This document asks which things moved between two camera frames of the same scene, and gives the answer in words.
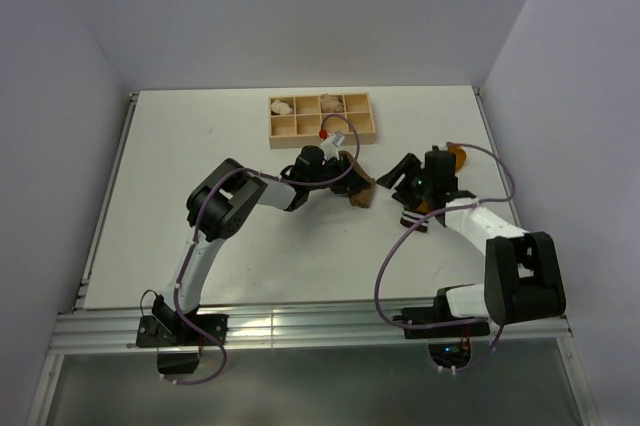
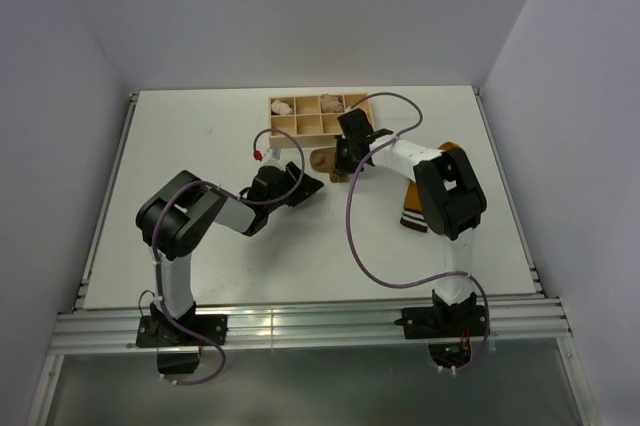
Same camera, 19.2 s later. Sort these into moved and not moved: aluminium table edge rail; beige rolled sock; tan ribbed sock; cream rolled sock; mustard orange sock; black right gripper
Moved: black right gripper; tan ribbed sock
Not moved: aluminium table edge rail; mustard orange sock; cream rolled sock; beige rolled sock
